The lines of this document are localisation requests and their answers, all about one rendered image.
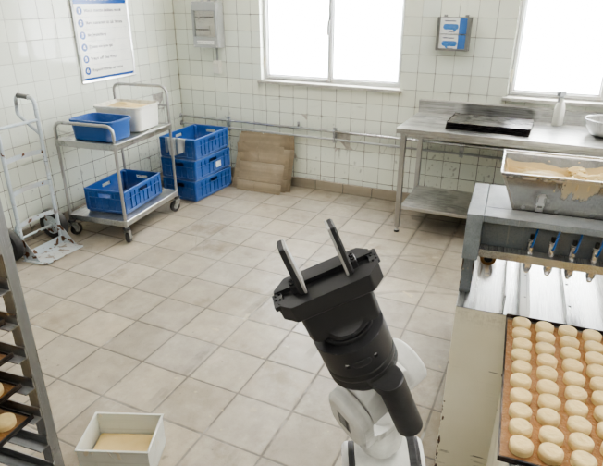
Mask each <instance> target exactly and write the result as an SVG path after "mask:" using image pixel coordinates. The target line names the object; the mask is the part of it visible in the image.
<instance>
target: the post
mask: <svg viewBox="0 0 603 466"><path fill-rule="evenodd" d="M0 250H1V253H2V254H1V255H0V277H2V278H7V279H8V283H9V286H10V290H11V291H9V292H8V293H7V294H5V295H3V298H4V302H5V306H6V311H7V312H9V313H15V314H16V315H17V316H18V322H19V326H18V327H16V328H15V329H13V330H12V334H13V338H14V341H15V345H18V346H21V347H25V349H26V352H27V356H28V358H27V359H26V360H25V361H23V362H22V363H21V364H20V366H21V370H22V373H23V376H27V377H30V378H33V382H34V385H35V389H34V390H32V392H31V393H30V394H29V399H30V402H31V406H34V407H38V408H41V412H42V416H43V417H42V419H41V420H40V421H39V422H37V423H36V426H37V430H38V434H42V435H47V437H48V441H49V446H48V447H47V448H46V449H45V450H44V451H43V454H44V458H45V459H46V460H49V461H51V462H53V463H54V464H55V466H65V464H64V461H63V457H62V453H61V448H60V445H59V441H58V437H57V433H56V429H55V422H54V418H53V414H52V411H51V407H50V402H49V398H48V395H47V391H46V387H45V383H44V380H43V372H42V368H41V365H40V361H39V357H38V352H37V349H36V345H35V341H34V337H33V333H32V329H31V322H30V318H29V315H28V311H27V307H26V302H25V299H24V295H23V291H22V287H21V284H20V279H19V275H18V269H17V265H16V261H15V256H14V252H13V249H12V245H11V241H10V237H9V233H8V229H7V225H6V219H5V215H4V211H3V206H2V203H1V199H0Z"/></svg>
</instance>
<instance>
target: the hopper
mask: <svg viewBox="0 0 603 466"><path fill-rule="evenodd" d="M549 161H550V162H549ZM578 162H580V163H578ZM508 166H514V167H516V166H518V167H526V166H527V167H532V168H537V169H542V170H550V169H559V168H561V169H564V170H566V169H568V168H570V167H573V166H580V167H583V168H584V169H585V171H586V172H587V173H591V174H600V173H603V158H601V157H591V156H580V155H569V154H559V153H539V152H528V151H518V150H507V149H505V150H504V154H503V161H502V168H501V174H502V176H503V178H504V182H505V185H506V189H507V192H508V195H509V199H510V202H511V208H512V210H520V211H527V212H535V213H543V214H551V215H565V216H572V217H580V218H587V219H596V220H603V182H600V181H591V180H581V179H572V178H555V177H546V176H537V175H527V174H518V173H509V172H508V170H507V169H508ZM506 167H507V169H506ZM566 167H568V168H566ZM592 168H594V169H592Z"/></svg>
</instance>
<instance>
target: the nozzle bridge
mask: <svg viewBox="0 0 603 466"><path fill-rule="evenodd" d="M537 229H539V231H538V234H537V237H536V239H535V247H534V250H533V253H532V254H528V253H526V251H527V244H528V240H529V239H530V236H531V234H535V233H536V230H537ZM559 232H560V237H559V240H558V243H557V245H556V250H555V253H554V257H548V256H547V254H548V245H549V243H550V242H551V238H552V237H557V236H558V234H559ZM581 235H583V238H582V241H581V244H580V246H579V249H578V251H577V253H576V257H575V260H574V261H571V260H569V259H568V257H569V252H570V248H571V245H572V242H573V240H574V239H578V242H579V239H580V237H581ZM602 241H603V220H596V219H587V218H580V217H572V216H565V215H551V214H543V213H535V212H527V211H520V210H512V208H511V202H510V199H509V195H508V192H507V189H506V186H500V185H489V184H482V183H475V186H474V193H473V196H472V199H471V203H470V206H469V210H468V214H467V219H466V227H465V233H464V241H463V247H462V255H461V257H462V265H461V278H460V285H459V291H463V292H468V293H470V291H471V285H472V281H473V275H474V264H475V261H476V260H477V258H478V256H479V257H486V258H492V259H498V260H504V261H510V262H516V263H522V264H534V265H540V266H546V267H552V268H559V269H564V270H571V271H576V272H583V273H589V274H595V275H602V276H603V249H602V251H601V253H600V254H599V256H598V260H597V263H596V264H591V263H590V259H591V254H592V250H593V248H594V247H595V244H596V242H599V243H600V246H601V244H602Z"/></svg>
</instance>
